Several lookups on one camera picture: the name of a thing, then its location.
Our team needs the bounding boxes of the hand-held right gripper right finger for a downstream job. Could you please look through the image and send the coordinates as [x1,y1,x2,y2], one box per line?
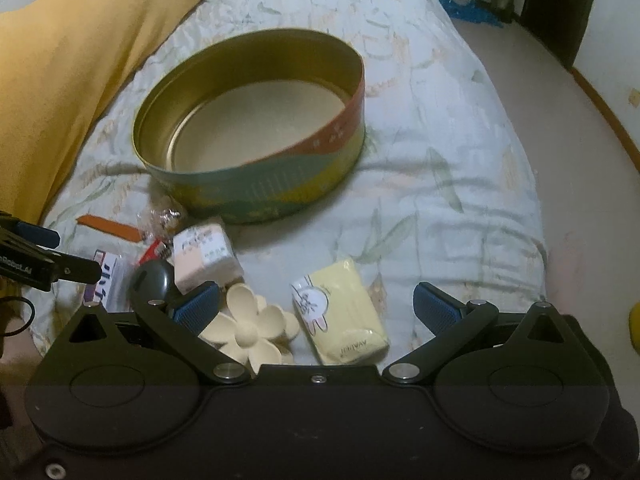
[382,281,576,386]

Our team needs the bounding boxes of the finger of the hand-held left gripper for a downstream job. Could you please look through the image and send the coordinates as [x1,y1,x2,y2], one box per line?
[12,219,61,250]
[50,254,103,285]

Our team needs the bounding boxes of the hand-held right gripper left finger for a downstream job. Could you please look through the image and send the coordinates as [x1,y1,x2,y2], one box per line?
[65,281,253,386]

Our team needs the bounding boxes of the white printed card box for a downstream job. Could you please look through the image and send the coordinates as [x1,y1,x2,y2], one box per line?
[82,249,136,313]

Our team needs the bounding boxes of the dark round ball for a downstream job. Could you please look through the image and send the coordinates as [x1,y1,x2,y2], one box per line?
[129,259,177,306]

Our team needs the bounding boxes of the pink and white tissue packet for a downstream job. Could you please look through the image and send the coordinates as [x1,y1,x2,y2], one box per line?
[172,216,245,295]

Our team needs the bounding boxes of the orange stick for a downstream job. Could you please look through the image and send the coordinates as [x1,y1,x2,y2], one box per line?
[75,214,143,242]

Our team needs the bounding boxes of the cream flower hair clip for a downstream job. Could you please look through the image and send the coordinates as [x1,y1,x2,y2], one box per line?
[199,282,301,376]

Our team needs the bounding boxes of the red lighter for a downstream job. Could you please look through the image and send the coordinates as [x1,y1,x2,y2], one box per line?
[137,239,168,267]

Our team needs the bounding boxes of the yellow tissue packet rabbit print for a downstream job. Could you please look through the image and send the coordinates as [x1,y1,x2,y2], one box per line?
[291,258,391,366]

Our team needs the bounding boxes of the clear plastic bag of trinkets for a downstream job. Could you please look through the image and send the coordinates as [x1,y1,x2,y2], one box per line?
[137,204,187,241]

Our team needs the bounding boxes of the round printed metal tin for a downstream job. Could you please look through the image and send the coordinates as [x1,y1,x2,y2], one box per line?
[132,29,367,225]

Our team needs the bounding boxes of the leaf printed bedspread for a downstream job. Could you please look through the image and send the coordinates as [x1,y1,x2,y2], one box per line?
[30,0,548,366]

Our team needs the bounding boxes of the yellow blanket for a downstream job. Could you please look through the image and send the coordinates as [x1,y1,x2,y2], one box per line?
[0,0,221,233]

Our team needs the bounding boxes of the yellow round object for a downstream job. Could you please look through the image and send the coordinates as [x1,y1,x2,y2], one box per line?
[625,300,640,351]

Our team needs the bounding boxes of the blue crumpled sheet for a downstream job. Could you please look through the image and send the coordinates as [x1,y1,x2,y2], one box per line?
[435,0,503,28]

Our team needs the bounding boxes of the dark door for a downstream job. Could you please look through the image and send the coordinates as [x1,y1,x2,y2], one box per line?
[520,0,603,68]

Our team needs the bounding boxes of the black cable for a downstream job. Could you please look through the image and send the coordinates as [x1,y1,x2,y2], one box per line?
[0,296,32,337]

